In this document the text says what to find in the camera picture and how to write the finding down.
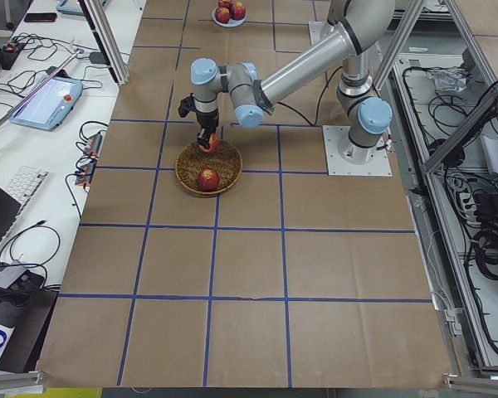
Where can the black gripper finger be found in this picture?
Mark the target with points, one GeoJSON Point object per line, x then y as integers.
{"type": "Point", "coordinates": [211, 143]}
{"type": "Point", "coordinates": [203, 138]}

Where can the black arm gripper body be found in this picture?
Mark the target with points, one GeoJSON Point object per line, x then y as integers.
{"type": "Point", "coordinates": [207, 120]}

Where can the yellow-red apple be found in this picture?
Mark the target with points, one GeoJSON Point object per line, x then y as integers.
{"type": "Point", "coordinates": [217, 141]}

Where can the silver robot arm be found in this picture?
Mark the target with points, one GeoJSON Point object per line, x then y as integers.
{"type": "Point", "coordinates": [355, 26]}

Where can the round wicker basket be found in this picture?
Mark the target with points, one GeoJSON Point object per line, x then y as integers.
{"type": "Point", "coordinates": [227, 160]}

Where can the dark red basket apple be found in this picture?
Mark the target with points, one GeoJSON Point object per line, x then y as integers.
{"type": "Point", "coordinates": [208, 179]}

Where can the light blue plate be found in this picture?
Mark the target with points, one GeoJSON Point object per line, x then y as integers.
{"type": "Point", "coordinates": [231, 23]}

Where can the red plate apple front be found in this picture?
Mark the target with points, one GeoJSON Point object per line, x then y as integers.
{"type": "Point", "coordinates": [222, 15]}

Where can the red plate apple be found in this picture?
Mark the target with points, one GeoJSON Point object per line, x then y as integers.
{"type": "Point", "coordinates": [222, 15]}
{"type": "Point", "coordinates": [224, 4]}
{"type": "Point", "coordinates": [238, 11]}

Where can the red plate apple back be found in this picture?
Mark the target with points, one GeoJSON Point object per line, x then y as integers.
{"type": "Point", "coordinates": [238, 11]}

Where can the red plate apple left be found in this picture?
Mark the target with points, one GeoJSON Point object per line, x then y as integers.
{"type": "Point", "coordinates": [224, 4]}

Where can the blue teach pendant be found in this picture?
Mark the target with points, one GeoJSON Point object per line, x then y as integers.
{"type": "Point", "coordinates": [48, 108]}

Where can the white keyboard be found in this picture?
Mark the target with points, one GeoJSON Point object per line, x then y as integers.
{"type": "Point", "coordinates": [25, 183]}

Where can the black smartphone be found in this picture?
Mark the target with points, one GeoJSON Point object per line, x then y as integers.
{"type": "Point", "coordinates": [40, 17]}

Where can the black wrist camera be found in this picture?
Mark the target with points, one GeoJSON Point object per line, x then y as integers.
{"type": "Point", "coordinates": [186, 106]}

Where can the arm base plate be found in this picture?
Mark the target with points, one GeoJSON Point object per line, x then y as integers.
{"type": "Point", "coordinates": [319, 33]}
{"type": "Point", "coordinates": [345, 159]}

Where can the aluminium frame post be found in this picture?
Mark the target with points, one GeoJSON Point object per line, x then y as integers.
{"type": "Point", "coordinates": [105, 39]}

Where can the grabber stick green handle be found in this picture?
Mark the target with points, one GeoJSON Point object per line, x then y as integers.
{"type": "Point", "coordinates": [39, 86]}

